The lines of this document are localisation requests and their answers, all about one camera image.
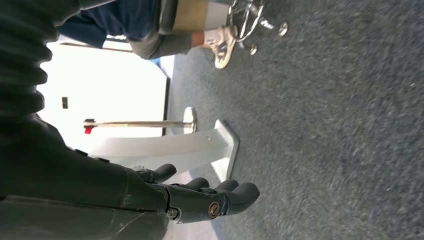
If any person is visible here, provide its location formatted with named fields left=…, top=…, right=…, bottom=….
left=56, top=0, right=238, bottom=70

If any white kiosk stand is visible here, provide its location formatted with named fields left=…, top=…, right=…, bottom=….
left=88, top=119, right=240, bottom=183

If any black office chair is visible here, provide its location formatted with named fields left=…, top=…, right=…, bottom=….
left=227, top=0, right=289, bottom=57

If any chrome stanchion post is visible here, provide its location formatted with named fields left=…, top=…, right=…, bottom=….
left=82, top=105, right=199, bottom=136

